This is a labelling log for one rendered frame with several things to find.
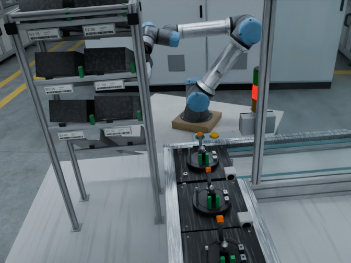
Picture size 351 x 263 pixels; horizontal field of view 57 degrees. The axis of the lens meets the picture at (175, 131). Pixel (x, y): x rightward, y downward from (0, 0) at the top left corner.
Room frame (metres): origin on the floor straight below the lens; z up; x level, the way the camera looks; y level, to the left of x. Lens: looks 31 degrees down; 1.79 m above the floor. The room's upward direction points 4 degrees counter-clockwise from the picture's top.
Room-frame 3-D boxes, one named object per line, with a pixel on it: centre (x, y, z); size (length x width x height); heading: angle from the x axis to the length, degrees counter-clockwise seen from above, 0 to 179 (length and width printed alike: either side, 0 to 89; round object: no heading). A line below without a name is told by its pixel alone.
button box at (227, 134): (1.34, -0.19, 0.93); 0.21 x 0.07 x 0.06; 91
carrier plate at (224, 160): (1.12, -0.11, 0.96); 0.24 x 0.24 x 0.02; 1
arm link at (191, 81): (1.68, -0.13, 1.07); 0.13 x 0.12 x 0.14; 178
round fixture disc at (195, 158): (1.12, -0.11, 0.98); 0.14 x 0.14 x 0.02
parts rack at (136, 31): (0.99, 0.25, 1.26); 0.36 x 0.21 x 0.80; 91
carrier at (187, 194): (0.86, -0.11, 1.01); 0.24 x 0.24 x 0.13; 1
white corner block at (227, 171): (1.02, -0.21, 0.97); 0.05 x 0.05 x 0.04; 1
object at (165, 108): (1.63, -0.11, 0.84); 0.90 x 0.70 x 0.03; 62
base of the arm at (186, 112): (1.68, -0.13, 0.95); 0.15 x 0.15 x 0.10
